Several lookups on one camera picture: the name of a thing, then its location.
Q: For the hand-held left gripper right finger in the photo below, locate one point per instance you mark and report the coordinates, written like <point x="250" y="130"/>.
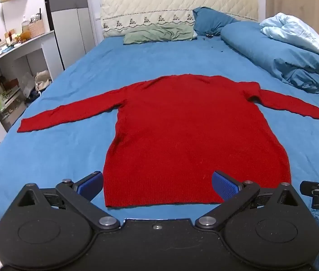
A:
<point x="226" y="185"/>

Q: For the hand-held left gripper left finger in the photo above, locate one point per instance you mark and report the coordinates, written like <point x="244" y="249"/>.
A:
<point x="90" y="185"/>

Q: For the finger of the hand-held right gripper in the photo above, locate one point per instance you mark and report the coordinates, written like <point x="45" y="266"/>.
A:
<point x="309" y="187"/>

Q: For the red knit sweater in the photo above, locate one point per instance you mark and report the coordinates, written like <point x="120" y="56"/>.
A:
<point x="193" y="135"/>

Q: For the bed with blue sheet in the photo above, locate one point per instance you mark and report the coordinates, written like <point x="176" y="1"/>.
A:
<point x="72" y="152"/>

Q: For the white bag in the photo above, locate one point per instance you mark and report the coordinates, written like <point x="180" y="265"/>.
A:
<point x="42" y="81"/>

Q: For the blue duvet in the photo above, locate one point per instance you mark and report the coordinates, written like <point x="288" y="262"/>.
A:
<point x="278" y="56"/>

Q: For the white desk shelf unit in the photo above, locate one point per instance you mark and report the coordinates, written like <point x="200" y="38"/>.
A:
<point x="15" y="59"/>

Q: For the small black hair clip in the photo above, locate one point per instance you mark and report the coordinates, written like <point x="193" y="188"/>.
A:
<point x="209" y="36"/>

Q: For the light blue blanket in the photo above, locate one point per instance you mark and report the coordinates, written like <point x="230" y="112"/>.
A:
<point x="295" y="31"/>

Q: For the brown plush animal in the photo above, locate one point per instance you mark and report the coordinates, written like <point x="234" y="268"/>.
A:
<point x="24" y="35"/>

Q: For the green pillow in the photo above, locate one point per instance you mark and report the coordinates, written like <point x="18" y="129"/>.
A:
<point x="156" y="33"/>

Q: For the woven basket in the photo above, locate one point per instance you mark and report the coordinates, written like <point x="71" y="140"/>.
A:
<point x="36" y="28"/>

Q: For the grey and white wardrobe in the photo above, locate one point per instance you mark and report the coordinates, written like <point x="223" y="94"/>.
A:
<point x="69" y="19"/>

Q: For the blue pillow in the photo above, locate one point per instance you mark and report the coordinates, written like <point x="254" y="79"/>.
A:
<point x="211" y="19"/>

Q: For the clear bottle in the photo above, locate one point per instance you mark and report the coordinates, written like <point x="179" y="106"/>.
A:
<point x="24" y="24"/>

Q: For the quilted cream headboard cover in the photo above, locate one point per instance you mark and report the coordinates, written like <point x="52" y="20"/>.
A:
<point x="173" y="5"/>

